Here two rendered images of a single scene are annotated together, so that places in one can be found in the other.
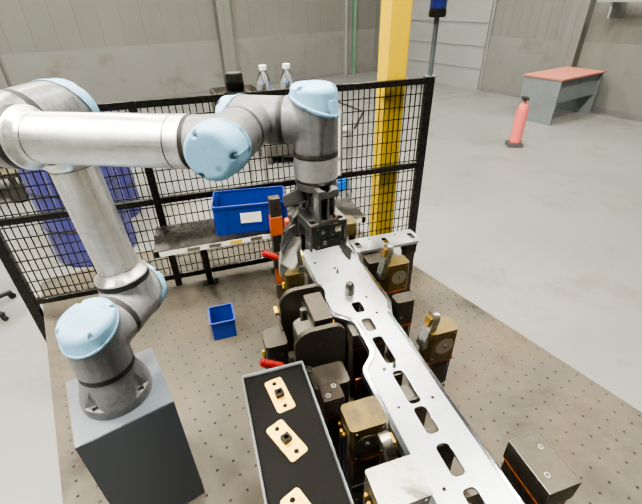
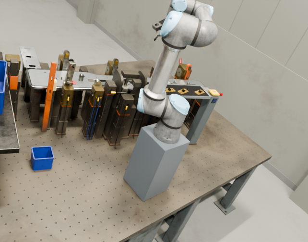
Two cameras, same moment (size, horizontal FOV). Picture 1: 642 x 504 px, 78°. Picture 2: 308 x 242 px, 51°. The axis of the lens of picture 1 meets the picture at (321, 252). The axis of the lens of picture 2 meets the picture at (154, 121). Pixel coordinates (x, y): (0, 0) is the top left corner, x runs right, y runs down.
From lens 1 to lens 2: 216 cm
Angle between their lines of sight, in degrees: 87
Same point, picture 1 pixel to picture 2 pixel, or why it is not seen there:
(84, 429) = (183, 140)
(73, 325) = (184, 102)
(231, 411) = (108, 160)
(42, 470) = not seen: outside the picture
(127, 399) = not seen: hidden behind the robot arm
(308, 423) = (176, 87)
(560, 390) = (99, 72)
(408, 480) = (180, 82)
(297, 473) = (190, 91)
